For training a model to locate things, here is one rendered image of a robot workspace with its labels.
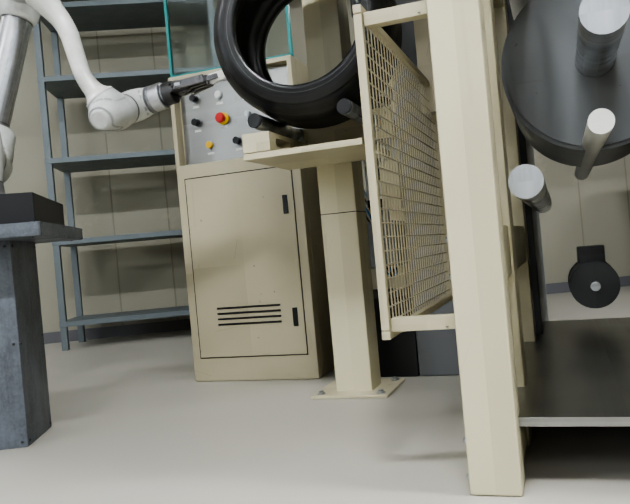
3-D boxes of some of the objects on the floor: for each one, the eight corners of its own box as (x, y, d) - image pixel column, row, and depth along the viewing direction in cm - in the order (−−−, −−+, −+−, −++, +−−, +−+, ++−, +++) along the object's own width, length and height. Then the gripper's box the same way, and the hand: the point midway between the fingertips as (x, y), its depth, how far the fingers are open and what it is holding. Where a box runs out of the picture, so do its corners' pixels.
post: (346, 386, 253) (284, -303, 253) (382, 385, 248) (319, -316, 248) (335, 394, 241) (270, -330, 240) (372, 393, 236) (306, -345, 236)
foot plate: (334, 382, 262) (334, 376, 262) (405, 381, 253) (404, 375, 253) (310, 399, 236) (310, 392, 236) (387, 397, 227) (387, 391, 227)
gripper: (152, 80, 225) (216, 56, 217) (173, 87, 237) (235, 66, 230) (156, 102, 225) (221, 80, 217) (177, 109, 237) (239, 88, 229)
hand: (219, 76), depth 224 cm, fingers closed
